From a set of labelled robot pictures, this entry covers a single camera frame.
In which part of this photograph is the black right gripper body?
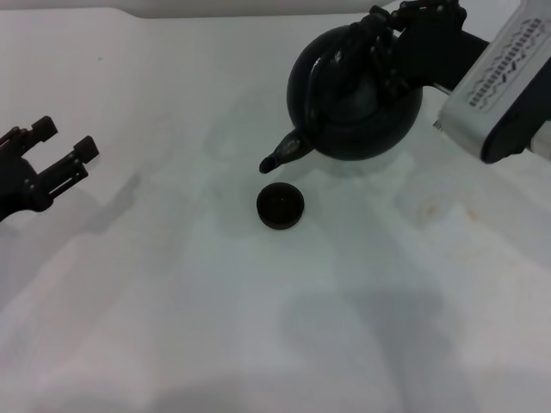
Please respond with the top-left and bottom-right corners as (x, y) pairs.
(394, 18), (492, 95)

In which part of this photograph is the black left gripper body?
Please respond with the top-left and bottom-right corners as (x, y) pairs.
(0, 147), (51, 223)

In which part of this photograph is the black teapot with handle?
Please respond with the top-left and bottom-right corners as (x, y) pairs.
(258, 16), (425, 176)

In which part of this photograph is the small black teacup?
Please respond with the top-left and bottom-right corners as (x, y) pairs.
(256, 182), (306, 231)

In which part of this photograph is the white tablecloth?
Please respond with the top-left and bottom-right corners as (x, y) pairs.
(0, 0), (551, 413)

